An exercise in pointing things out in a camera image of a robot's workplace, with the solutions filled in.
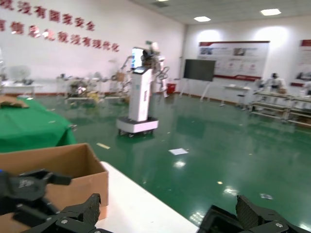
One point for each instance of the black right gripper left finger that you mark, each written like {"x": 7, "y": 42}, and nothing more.
{"x": 73, "y": 218}

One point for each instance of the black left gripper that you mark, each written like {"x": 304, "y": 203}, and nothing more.
{"x": 22, "y": 187}

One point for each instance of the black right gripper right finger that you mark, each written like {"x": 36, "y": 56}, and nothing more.
{"x": 255, "y": 218}

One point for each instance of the brown cardboard box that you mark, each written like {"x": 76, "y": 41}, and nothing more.
{"x": 80, "y": 165}

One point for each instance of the table with green cloth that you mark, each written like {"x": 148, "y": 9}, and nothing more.
{"x": 31, "y": 126}

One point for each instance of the flat cardboard sheet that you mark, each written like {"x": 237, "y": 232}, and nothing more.
{"x": 12, "y": 102}

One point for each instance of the white paper sheet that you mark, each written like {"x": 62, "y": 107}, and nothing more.
{"x": 178, "y": 151}

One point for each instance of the white long table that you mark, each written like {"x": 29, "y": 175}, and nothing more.
{"x": 19, "y": 85}

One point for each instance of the cluttered workbench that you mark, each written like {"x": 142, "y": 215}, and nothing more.
{"x": 82, "y": 87}

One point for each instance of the metal rack with wooden shelves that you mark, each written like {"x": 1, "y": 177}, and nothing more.
{"x": 301, "y": 111}
{"x": 269, "y": 104}

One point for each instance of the black stool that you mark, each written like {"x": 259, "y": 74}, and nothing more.
{"x": 241, "y": 97}

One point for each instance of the white fan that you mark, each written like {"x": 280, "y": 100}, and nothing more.
{"x": 19, "y": 72}

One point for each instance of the white narrow table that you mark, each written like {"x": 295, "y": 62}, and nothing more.
{"x": 236, "y": 88}

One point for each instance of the white mobile kiosk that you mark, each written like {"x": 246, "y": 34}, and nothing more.
{"x": 139, "y": 97}

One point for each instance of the white black humanoid robot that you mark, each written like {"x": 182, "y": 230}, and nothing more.
{"x": 274, "y": 82}
{"x": 161, "y": 72}
{"x": 308, "y": 87}

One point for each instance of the red bin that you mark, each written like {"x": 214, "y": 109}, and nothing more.
{"x": 171, "y": 88}

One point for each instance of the black screen on stand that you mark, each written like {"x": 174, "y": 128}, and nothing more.
{"x": 199, "y": 70}

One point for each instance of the wide poster with photo row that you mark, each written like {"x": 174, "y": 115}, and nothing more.
{"x": 305, "y": 60}

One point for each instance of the ceiling light panel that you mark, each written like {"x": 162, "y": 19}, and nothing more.
{"x": 201, "y": 19}
{"x": 270, "y": 12}

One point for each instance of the ceiling air vent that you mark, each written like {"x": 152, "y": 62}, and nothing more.
{"x": 159, "y": 4}

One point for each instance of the wall poster with red band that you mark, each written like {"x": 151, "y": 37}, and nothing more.
{"x": 238, "y": 60}

